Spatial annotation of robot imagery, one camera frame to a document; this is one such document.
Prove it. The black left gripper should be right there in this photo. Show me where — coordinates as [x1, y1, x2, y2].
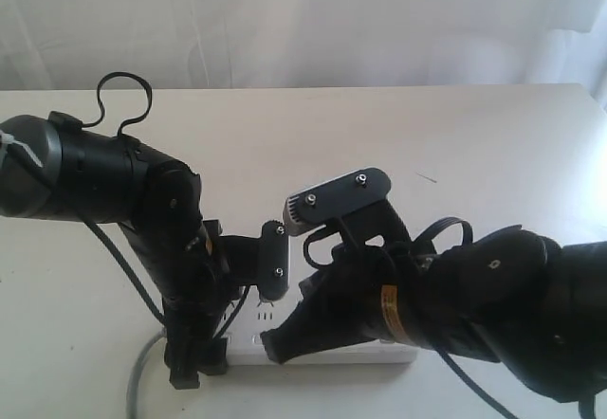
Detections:
[120, 200, 241, 389]

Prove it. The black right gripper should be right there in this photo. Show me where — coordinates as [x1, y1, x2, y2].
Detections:
[261, 244, 455, 364]

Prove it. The white five-socket power strip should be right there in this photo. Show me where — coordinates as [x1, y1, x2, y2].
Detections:
[223, 290, 417, 366]

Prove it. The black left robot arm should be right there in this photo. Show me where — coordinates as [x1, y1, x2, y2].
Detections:
[1, 114, 240, 390]

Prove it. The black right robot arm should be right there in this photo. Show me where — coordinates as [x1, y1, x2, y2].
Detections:
[261, 226, 606, 403]

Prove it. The white background curtain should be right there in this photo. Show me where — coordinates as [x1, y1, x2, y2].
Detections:
[1, 0, 606, 104]

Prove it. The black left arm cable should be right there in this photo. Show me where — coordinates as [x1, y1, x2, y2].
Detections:
[80, 72, 172, 325]

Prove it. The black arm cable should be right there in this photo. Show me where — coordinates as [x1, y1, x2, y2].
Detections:
[80, 72, 172, 325]
[303, 217, 607, 419]

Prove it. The grey power cord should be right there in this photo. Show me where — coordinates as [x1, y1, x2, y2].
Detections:
[123, 331, 168, 419]

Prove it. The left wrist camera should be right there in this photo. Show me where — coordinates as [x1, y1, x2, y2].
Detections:
[220, 220, 289, 302]

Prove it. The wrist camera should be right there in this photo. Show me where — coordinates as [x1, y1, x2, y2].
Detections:
[283, 167, 412, 245]
[220, 220, 289, 302]

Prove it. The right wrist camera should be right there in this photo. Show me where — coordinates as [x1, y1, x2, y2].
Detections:
[283, 167, 412, 245]

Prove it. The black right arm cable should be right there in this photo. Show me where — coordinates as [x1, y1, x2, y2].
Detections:
[303, 217, 607, 419]

